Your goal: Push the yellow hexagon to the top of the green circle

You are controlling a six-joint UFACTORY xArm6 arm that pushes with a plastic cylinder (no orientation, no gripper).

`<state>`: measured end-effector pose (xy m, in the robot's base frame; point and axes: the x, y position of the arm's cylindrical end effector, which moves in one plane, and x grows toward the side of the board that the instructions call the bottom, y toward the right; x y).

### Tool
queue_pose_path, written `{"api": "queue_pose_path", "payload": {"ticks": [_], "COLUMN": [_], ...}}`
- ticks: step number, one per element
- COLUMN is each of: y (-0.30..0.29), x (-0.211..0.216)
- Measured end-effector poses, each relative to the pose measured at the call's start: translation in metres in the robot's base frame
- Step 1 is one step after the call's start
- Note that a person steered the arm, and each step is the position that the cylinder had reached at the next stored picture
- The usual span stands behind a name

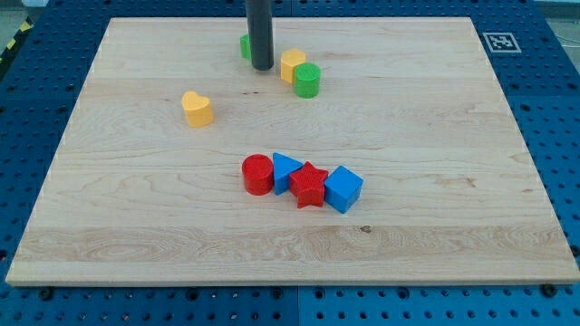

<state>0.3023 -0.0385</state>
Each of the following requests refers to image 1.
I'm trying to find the green circle block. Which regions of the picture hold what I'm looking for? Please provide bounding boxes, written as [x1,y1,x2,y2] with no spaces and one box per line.
[294,62,321,99]

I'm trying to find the yellow hexagon block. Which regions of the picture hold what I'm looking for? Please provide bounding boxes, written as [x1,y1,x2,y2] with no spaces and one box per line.
[280,48,307,84]

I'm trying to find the blue triangle block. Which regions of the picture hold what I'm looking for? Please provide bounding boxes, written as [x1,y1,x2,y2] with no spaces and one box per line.
[273,152,304,196]

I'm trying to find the red star block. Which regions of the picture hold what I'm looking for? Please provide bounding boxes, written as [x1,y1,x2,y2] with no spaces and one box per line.
[289,161,329,208]

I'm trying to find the red cylinder block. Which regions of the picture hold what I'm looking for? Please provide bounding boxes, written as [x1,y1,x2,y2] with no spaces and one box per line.
[241,154,274,196]

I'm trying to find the blue cube block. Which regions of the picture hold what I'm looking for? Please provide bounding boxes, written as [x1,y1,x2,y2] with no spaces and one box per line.
[324,166,363,214]

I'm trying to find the yellow heart block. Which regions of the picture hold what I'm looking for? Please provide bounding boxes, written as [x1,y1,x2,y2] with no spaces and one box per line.
[181,91,214,128]

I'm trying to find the green block behind rod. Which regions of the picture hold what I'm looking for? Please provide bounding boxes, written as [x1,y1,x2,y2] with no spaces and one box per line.
[239,34,251,61]

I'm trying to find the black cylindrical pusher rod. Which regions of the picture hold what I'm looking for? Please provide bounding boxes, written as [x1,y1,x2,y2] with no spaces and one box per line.
[246,0,274,72]

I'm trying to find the wooden board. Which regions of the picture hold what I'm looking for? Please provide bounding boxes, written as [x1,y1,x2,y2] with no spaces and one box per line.
[6,17,579,287]

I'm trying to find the white fiducial marker tag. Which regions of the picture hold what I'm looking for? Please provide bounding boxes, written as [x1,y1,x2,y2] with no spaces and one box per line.
[482,32,522,54]

